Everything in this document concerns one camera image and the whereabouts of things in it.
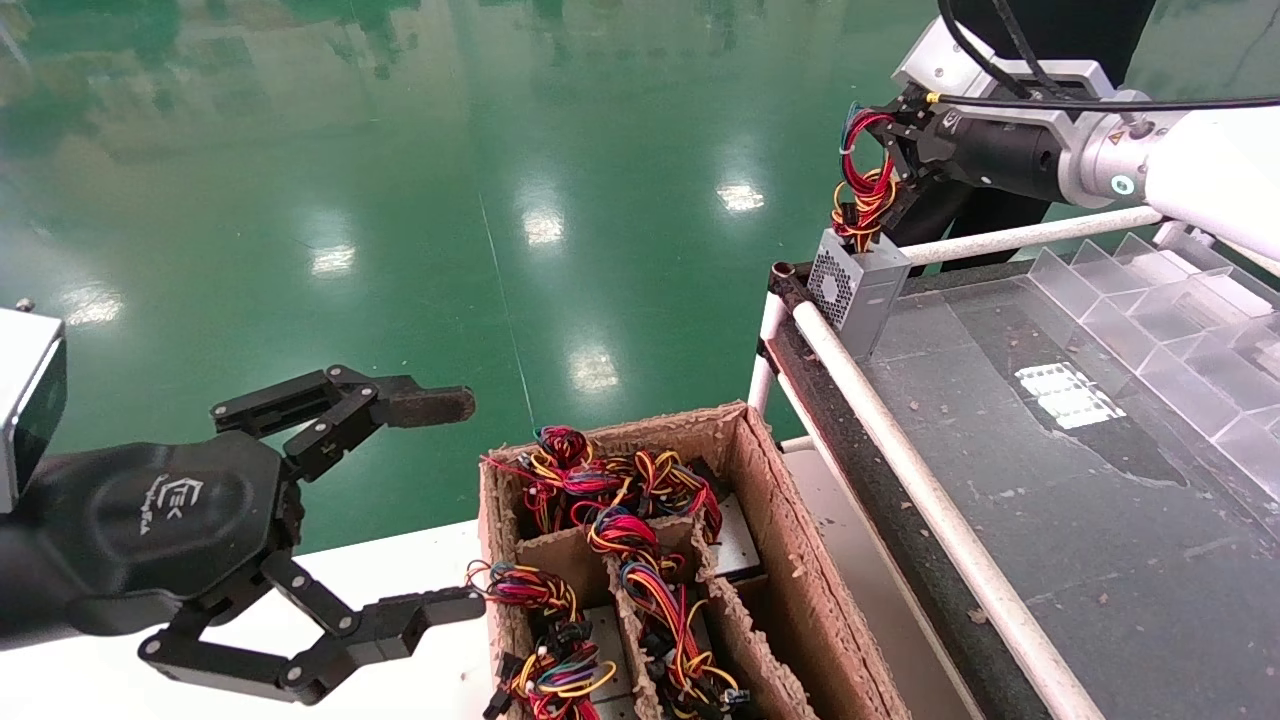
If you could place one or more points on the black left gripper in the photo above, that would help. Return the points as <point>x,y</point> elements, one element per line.
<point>170,510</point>

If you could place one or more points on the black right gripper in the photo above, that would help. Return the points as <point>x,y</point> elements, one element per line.
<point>1000,155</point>

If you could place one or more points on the cardboard cross divider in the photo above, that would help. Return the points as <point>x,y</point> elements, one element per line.
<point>560,565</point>

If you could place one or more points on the person in black clothes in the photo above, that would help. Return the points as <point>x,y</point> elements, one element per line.
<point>1100,25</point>

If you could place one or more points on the silver power supply unit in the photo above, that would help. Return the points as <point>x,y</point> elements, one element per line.
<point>605,640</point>
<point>740,545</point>

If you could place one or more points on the clear acrylic divider organizer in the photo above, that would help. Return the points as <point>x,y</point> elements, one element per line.
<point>1150,330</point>

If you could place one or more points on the narrow cardboard lengthwise divider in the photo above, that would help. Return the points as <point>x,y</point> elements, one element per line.
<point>632,655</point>

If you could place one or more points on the brown cardboard box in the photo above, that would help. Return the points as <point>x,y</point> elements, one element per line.
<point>690,430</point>

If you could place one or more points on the torn cardboard lengthwise divider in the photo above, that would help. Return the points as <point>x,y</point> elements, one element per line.
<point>745,650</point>

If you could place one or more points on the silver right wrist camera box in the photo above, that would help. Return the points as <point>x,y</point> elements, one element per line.
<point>925,65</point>

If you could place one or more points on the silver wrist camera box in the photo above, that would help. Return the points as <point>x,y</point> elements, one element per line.
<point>925,65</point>
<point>25,400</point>

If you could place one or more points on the white tube cart frame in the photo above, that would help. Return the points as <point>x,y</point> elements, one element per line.
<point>1000,240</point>

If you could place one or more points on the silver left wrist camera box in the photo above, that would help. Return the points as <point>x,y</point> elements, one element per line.
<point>25,400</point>

